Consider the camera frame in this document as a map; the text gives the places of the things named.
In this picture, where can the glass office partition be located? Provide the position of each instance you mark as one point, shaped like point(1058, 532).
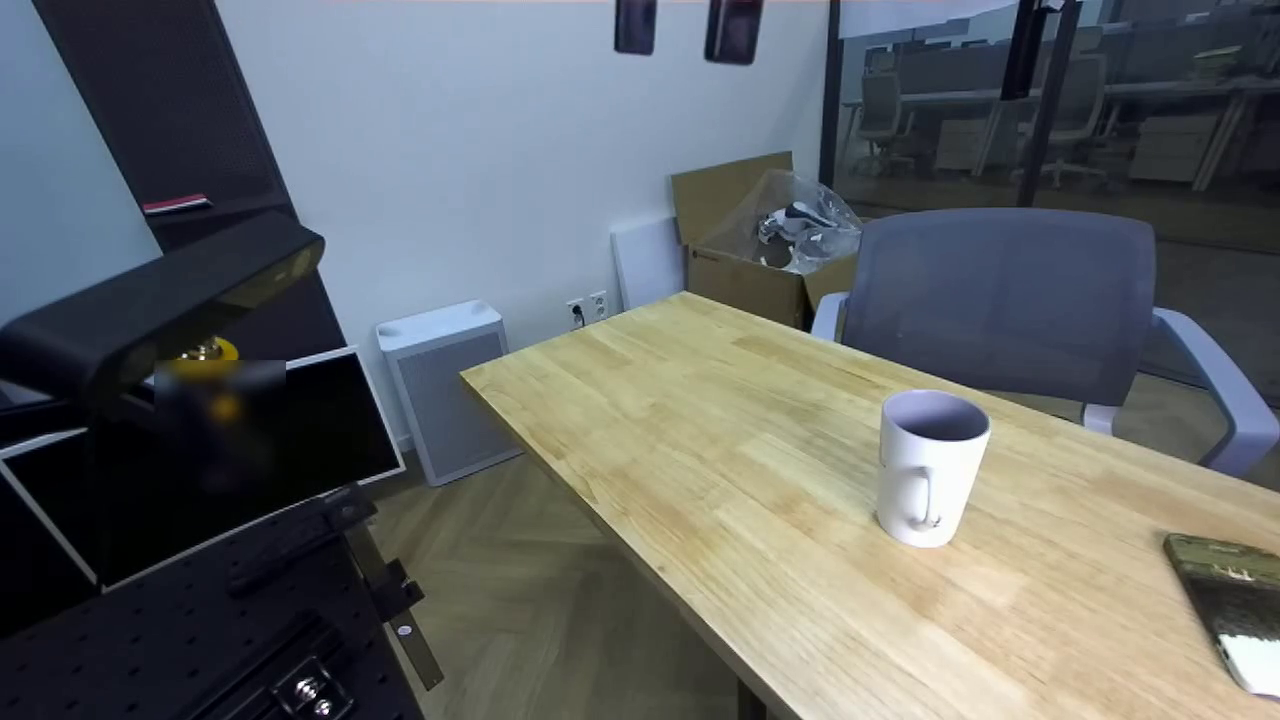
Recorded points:
point(1173, 121)

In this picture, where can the metal bracket strip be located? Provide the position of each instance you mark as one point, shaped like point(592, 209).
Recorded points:
point(400, 600)

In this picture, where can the green gold flat device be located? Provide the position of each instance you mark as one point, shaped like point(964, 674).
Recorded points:
point(1242, 600)

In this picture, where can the dark wall picture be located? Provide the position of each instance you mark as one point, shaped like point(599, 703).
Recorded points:
point(733, 24)
point(632, 24)

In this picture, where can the black tall slanted panel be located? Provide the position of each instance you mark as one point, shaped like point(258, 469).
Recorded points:
point(173, 105)

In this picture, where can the white air purifier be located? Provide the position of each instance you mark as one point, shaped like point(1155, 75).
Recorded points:
point(445, 402)

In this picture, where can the white ceramic mug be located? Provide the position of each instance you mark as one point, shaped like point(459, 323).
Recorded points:
point(932, 484)

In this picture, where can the black stereo camera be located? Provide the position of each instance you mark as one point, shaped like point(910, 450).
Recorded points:
point(146, 303)

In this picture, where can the grey office chair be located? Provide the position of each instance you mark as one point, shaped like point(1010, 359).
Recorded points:
point(1000, 292)

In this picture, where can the clear plastic bag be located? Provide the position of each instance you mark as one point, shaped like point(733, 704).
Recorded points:
point(807, 227)

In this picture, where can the red white sticker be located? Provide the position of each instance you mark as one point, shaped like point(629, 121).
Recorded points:
point(176, 204)

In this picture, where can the yellow black camera mount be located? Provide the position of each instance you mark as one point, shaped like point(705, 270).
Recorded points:
point(204, 360)

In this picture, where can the brown cardboard box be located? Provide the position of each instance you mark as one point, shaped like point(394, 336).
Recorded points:
point(712, 214)

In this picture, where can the white wall outlet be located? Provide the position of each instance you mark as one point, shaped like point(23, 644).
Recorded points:
point(589, 307)

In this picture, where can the black perforated breadboard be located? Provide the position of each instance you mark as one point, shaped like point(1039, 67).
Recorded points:
point(133, 655)

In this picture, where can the white leaning board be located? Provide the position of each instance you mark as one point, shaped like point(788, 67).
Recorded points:
point(645, 260)

